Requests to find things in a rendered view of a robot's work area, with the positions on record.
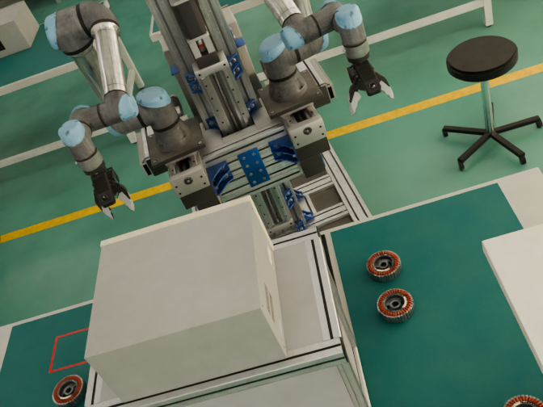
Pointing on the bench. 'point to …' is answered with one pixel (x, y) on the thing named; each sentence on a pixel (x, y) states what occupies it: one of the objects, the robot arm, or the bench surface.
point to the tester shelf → (192, 393)
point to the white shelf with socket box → (521, 279)
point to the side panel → (355, 379)
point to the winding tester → (186, 302)
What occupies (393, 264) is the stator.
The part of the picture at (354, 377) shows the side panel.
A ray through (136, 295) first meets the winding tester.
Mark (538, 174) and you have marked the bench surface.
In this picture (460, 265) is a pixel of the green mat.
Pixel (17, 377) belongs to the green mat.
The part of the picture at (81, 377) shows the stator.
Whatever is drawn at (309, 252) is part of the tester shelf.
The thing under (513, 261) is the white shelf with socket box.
